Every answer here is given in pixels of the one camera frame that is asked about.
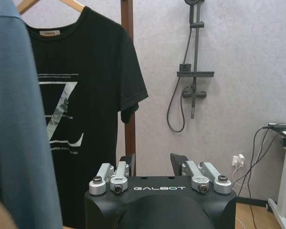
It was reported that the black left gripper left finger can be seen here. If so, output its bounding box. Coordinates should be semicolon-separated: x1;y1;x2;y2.
89;153;136;197

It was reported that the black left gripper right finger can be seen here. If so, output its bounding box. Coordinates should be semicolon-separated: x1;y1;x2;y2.
170;153;233;196

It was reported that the blue garment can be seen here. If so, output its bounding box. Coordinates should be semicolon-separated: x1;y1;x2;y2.
0;0;64;229

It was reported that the wooden clothes hanger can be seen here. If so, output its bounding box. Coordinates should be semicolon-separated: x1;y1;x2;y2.
16;0;85;14

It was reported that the black printed t-shirt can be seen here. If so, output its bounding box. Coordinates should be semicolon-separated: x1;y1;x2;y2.
24;6;149;229

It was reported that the dark grey shower set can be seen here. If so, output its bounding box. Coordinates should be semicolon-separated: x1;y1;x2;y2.
167;0;215;132

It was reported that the white cable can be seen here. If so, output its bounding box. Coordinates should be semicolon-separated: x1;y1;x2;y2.
230;166;241;186

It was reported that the white wall socket with plugs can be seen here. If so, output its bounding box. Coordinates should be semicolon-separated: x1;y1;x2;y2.
232;154;245;167

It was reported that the black cable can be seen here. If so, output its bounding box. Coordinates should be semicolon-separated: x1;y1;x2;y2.
249;130;283;229
230;126;272;189

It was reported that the white desk with frame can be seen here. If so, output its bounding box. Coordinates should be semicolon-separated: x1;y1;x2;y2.
266;123;286;229

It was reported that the brown wooden rack post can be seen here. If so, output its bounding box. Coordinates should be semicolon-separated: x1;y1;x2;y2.
121;0;137;177

